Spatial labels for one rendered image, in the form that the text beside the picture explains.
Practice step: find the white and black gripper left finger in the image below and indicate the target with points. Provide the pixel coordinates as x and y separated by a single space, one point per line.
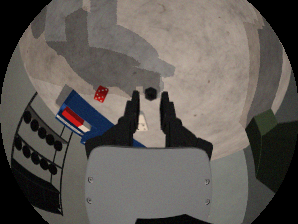
123 131

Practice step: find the blue three-compartment bin tray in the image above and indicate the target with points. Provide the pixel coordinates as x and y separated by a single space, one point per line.
83 109

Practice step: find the red die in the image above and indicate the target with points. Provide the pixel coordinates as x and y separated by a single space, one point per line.
101 93

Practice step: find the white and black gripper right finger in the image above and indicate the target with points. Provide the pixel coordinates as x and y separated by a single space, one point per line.
176 134

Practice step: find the white domino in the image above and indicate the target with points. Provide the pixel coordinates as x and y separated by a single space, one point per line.
142 123

